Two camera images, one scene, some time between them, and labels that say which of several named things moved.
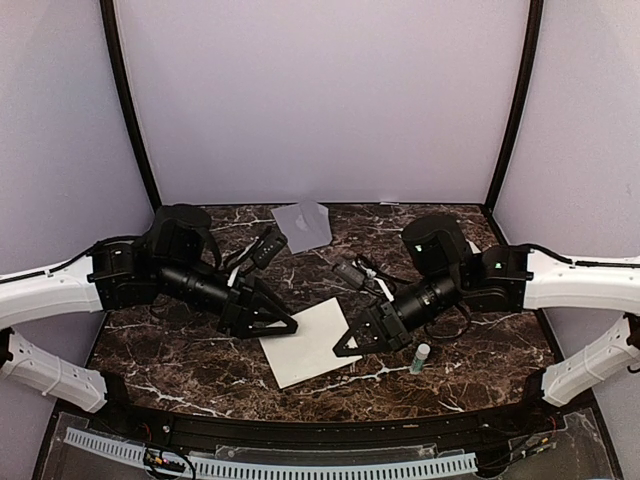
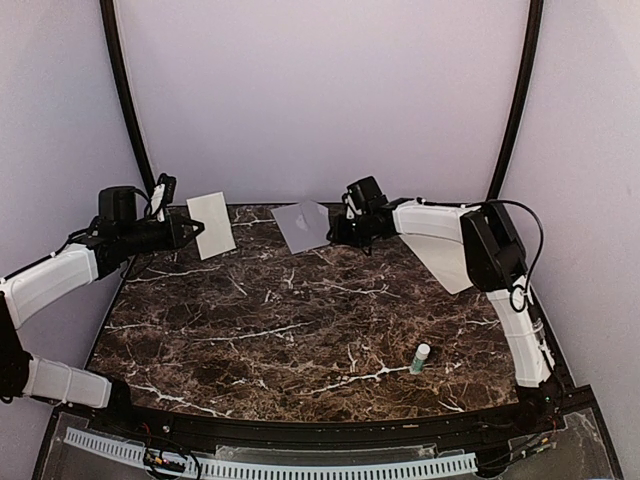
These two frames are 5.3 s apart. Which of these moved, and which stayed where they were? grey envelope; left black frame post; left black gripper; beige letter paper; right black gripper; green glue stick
Moved: beige letter paper; right black gripper; left black gripper
Stayed: left black frame post; grey envelope; green glue stick
